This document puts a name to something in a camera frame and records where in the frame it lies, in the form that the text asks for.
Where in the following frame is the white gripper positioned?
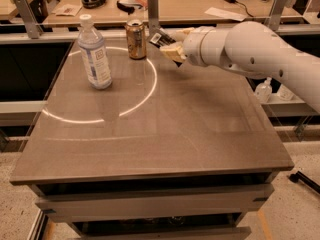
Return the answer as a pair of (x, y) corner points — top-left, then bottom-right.
(160, 26), (213, 67)

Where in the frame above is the black rxbar chocolate wrapper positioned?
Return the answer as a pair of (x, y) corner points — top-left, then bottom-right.
(148, 28), (184, 68)

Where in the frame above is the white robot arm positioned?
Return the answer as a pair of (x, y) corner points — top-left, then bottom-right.
(160, 22), (320, 112)

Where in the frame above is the orange soda can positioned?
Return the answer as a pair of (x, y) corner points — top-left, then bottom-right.
(125, 19), (147, 59)

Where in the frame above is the white paper sheet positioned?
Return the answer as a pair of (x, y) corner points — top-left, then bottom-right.
(205, 7), (246, 22)

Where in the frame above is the clear plastic water bottle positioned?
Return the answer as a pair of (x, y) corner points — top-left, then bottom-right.
(77, 14), (112, 89)

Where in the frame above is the small plastic bottle on shelf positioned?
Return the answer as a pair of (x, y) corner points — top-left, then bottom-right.
(254, 77), (272, 103)

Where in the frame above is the small paper card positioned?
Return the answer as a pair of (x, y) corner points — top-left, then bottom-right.
(54, 4), (81, 16)

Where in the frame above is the grey cabinet upper drawer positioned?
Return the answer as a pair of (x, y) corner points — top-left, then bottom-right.
(36, 184), (274, 222)

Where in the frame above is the grey cabinet drawer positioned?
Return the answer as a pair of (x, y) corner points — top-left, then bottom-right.
(36, 184), (274, 222)
(70, 227), (251, 240)

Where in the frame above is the black stand leg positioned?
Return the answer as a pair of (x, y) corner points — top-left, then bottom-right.
(289, 171), (320, 194)

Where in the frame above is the grey cabinet lower drawer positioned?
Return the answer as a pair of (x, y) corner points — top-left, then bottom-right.
(70, 227), (251, 240)

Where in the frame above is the middle metal bracket post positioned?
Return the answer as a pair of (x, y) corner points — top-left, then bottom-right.
(147, 0), (160, 34)

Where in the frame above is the metal bracket post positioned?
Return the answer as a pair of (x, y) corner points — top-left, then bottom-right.
(264, 0), (287, 31)
(147, 0), (160, 34)
(13, 0), (42, 39)

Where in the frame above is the right metal bracket post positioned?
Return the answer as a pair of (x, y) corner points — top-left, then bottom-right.
(264, 0), (287, 31)

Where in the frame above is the left metal bracket post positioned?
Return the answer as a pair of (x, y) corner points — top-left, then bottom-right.
(13, 0), (42, 39)

